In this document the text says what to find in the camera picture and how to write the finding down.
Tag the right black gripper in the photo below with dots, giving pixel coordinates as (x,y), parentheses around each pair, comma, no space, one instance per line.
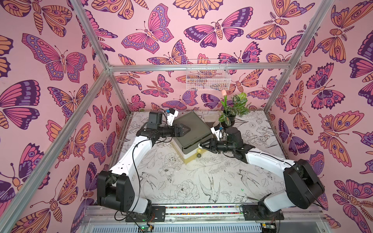
(213,145)

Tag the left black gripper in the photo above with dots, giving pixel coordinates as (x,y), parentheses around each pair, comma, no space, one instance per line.
(179,130)

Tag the grey cream three-drawer chest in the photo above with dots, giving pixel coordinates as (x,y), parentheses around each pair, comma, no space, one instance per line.
(187,146)

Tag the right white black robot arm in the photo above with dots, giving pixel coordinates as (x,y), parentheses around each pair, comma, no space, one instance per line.
(302,185)

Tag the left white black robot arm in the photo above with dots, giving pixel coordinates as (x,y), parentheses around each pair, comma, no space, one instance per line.
(115,189)

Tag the potted green plant pink tulip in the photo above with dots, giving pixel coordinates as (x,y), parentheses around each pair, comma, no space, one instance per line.
(237,108)

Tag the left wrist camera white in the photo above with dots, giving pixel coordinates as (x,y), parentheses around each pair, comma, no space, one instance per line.
(171,115)

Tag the white wire wall basket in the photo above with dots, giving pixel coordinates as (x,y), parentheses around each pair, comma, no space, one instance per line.
(207,77)

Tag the aluminium front rail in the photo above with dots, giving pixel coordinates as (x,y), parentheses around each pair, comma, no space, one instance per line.
(237,213)

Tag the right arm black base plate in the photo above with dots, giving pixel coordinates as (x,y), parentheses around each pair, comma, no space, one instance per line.
(257,212)

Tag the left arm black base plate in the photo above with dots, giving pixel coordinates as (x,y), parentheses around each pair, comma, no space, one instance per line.
(152,214)

